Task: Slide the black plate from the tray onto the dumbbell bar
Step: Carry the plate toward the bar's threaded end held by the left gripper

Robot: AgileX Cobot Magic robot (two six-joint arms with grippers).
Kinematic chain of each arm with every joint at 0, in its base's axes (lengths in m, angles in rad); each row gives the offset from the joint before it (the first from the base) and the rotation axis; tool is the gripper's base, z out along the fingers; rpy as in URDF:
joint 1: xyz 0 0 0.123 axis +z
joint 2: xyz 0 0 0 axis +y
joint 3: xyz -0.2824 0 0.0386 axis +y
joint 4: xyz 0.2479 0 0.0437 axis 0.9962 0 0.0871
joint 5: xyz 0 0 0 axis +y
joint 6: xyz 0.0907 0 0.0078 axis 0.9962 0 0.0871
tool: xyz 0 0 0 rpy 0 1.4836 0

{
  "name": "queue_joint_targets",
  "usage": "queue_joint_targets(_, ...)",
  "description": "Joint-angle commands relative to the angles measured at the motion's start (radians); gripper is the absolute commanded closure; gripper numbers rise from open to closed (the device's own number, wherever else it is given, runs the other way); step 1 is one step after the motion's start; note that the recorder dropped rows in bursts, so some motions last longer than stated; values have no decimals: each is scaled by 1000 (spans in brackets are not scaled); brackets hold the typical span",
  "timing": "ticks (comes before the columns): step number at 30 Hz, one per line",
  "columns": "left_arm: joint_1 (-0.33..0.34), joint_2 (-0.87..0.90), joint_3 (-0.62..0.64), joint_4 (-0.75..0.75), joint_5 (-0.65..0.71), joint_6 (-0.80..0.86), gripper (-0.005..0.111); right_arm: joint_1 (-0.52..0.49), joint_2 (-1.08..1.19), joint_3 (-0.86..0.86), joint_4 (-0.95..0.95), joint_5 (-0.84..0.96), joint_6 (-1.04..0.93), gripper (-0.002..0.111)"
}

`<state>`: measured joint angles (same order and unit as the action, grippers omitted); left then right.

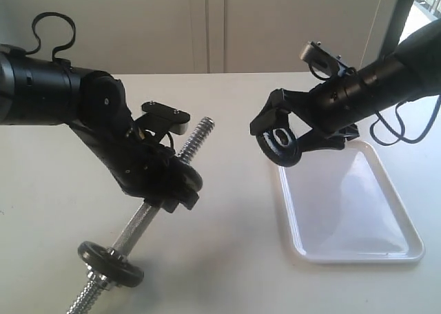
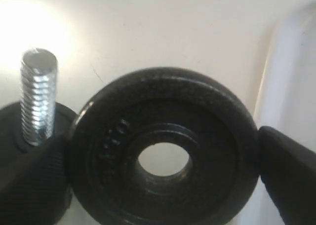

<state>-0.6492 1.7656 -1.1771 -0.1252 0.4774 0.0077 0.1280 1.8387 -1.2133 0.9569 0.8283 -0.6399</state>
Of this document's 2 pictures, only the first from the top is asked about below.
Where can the chrome star collar nut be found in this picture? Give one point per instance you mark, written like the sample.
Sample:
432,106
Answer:
101,281

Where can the chrome threaded dumbbell bar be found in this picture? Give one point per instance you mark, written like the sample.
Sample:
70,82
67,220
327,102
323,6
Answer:
141,220

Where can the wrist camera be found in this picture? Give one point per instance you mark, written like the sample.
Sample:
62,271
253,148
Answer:
161,119
321,63

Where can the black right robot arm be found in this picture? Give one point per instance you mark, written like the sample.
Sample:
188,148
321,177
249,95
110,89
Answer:
410,72

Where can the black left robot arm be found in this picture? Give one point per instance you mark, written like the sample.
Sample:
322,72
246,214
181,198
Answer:
92,103

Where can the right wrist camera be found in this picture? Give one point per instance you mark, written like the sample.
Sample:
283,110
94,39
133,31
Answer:
321,63

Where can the dark grey weight plate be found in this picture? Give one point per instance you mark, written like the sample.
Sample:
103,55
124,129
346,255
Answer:
280,145

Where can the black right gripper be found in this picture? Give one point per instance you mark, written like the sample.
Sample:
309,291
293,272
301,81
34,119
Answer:
331,108

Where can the dark window frame post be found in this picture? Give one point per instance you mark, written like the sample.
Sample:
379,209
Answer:
395,26

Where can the black weight plate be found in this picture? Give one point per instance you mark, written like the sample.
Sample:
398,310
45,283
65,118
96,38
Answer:
189,175
111,264

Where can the white plastic tray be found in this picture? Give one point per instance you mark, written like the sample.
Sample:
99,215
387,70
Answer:
342,208

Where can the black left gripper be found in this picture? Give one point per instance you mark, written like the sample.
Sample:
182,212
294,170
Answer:
141,166

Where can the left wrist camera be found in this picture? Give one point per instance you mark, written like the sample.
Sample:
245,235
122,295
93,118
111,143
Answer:
161,119

